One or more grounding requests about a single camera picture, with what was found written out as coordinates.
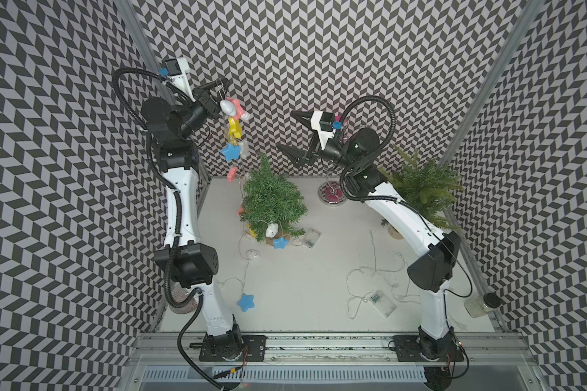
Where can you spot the star cloud string light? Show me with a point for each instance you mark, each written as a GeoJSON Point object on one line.
{"type": "Point", "coordinates": [234, 150]}

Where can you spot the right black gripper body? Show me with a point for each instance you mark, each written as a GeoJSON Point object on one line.
{"type": "Point", "coordinates": [336, 152]}

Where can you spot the right green fern tree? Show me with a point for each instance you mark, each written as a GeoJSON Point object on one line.
{"type": "Point", "coordinates": [430, 188]}

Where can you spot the glass jar black lid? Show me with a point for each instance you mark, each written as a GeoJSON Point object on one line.
{"type": "Point", "coordinates": [481, 306]}

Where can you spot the thin wire fairy light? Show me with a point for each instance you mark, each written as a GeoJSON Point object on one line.
{"type": "Point", "coordinates": [360, 282]}

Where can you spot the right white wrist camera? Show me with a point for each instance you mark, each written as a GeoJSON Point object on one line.
{"type": "Point", "coordinates": [326, 125]}

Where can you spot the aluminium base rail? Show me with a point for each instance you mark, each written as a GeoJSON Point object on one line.
{"type": "Point", "coordinates": [377, 360]}

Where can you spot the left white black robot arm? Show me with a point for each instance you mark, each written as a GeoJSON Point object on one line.
{"type": "Point", "coordinates": [189, 266]}

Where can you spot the clear battery box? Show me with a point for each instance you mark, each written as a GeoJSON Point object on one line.
{"type": "Point", "coordinates": [311, 237]}

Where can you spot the fairy light battery box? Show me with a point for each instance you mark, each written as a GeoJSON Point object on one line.
{"type": "Point", "coordinates": [384, 305]}

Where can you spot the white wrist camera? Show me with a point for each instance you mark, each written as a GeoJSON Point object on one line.
{"type": "Point", "coordinates": [326, 125]}
{"type": "Point", "coordinates": [177, 70]}

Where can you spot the left green christmas tree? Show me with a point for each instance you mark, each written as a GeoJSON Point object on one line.
{"type": "Point", "coordinates": [269, 199]}

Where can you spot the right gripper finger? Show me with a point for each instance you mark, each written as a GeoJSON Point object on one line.
{"type": "Point", "coordinates": [304, 118]}
{"type": "Point", "coordinates": [298, 157]}

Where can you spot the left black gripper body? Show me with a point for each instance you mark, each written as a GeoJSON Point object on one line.
{"type": "Point", "coordinates": [207, 107]}

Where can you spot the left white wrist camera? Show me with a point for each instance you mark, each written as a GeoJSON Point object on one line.
{"type": "Point", "coordinates": [177, 70]}

